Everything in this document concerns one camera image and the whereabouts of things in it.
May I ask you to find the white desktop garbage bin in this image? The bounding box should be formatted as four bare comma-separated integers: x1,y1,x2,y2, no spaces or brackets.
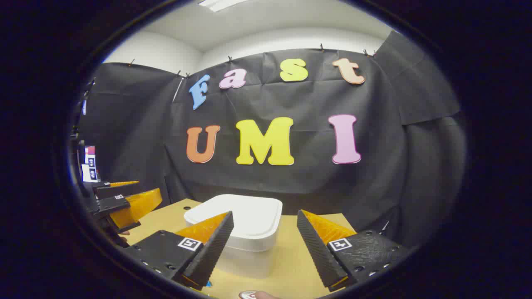
183,194,283,279

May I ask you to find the wooden desktop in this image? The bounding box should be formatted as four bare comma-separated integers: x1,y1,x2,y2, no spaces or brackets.
123,199,358,299

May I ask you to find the computer monitor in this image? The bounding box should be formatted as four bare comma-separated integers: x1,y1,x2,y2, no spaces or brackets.
82,145,99,183

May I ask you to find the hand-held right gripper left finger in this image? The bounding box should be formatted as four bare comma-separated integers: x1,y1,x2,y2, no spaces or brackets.
124,211,234,291

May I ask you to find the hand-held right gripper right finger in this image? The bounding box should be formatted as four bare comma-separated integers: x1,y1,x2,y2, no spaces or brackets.
296,209,411,292

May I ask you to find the ceiling light panel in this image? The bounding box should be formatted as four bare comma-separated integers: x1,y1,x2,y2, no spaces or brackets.
197,0,250,12

